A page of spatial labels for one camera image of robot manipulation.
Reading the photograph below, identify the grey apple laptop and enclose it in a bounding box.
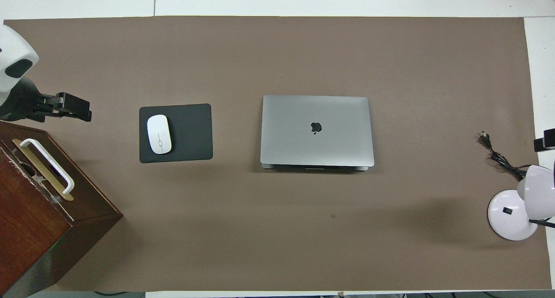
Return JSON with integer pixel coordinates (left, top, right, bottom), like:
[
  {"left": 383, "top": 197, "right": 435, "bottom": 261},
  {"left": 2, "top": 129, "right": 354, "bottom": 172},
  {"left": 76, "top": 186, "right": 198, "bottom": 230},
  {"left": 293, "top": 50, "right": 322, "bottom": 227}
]
[{"left": 260, "top": 95, "right": 375, "bottom": 172}]

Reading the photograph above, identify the brown table mat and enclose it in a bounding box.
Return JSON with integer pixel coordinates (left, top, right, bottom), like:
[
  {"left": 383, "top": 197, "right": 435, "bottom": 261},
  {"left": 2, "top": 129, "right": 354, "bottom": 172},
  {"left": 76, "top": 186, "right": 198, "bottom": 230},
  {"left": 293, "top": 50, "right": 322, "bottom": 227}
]
[{"left": 0, "top": 16, "right": 552, "bottom": 292}]

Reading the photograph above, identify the white box handle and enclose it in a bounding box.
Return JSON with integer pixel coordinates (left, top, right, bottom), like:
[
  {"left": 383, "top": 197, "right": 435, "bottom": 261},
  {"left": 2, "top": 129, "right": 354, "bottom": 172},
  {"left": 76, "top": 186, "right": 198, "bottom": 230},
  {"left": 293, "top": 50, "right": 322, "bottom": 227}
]
[{"left": 20, "top": 138, "right": 75, "bottom": 195}]

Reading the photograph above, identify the white computer mouse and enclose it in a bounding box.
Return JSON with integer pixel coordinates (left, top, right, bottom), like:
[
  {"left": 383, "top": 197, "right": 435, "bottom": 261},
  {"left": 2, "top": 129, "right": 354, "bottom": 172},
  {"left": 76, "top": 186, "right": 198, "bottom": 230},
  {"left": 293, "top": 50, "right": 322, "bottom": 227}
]
[{"left": 147, "top": 115, "right": 172, "bottom": 155}]

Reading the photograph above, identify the black mouse pad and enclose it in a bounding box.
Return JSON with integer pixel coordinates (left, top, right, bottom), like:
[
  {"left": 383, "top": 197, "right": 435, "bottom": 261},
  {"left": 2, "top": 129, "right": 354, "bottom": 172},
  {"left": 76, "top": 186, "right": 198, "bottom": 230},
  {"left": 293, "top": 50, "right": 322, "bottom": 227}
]
[{"left": 139, "top": 103, "right": 214, "bottom": 164}]

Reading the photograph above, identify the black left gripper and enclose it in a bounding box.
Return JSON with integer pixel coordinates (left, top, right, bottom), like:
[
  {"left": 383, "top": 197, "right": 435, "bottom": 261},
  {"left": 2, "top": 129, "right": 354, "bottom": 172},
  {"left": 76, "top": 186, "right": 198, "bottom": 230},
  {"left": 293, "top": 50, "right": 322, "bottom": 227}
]
[{"left": 0, "top": 77, "right": 92, "bottom": 123}]

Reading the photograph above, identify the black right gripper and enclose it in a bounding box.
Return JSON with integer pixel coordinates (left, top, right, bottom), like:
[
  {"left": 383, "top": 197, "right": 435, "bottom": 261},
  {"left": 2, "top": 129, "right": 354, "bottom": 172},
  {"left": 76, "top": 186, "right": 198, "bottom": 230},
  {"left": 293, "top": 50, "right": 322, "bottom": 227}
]
[{"left": 534, "top": 129, "right": 555, "bottom": 153}]

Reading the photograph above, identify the white desk lamp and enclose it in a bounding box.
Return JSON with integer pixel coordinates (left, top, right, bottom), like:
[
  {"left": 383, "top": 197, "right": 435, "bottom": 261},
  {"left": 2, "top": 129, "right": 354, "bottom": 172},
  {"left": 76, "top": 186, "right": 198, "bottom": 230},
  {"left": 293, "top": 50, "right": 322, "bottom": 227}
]
[{"left": 487, "top": 164, "right": 555, "bottom": 241}]

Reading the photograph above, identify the dark wooden box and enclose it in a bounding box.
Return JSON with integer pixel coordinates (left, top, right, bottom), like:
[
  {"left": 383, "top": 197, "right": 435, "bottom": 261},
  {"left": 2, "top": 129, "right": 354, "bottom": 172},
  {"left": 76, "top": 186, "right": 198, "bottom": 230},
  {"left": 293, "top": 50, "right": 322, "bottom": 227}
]
[{"left": 0, "top": 121, "right": 124, "bottom": 296}]

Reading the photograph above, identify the black lamp power cable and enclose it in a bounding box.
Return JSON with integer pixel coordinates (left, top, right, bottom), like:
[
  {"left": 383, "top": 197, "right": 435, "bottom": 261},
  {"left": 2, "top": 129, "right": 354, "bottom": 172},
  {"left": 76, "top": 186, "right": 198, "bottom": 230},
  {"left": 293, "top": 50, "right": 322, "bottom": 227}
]
[{"left": 481, "top": 132, "right": 528, "bottom": 180}]

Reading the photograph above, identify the brass handle plate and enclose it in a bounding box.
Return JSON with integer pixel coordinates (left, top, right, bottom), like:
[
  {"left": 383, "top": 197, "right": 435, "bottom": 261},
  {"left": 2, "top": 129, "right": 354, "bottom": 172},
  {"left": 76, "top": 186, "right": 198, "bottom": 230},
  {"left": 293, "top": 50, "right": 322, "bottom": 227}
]
[{"left": 12, "top": 138, "right": 74, "bottom": 202}]

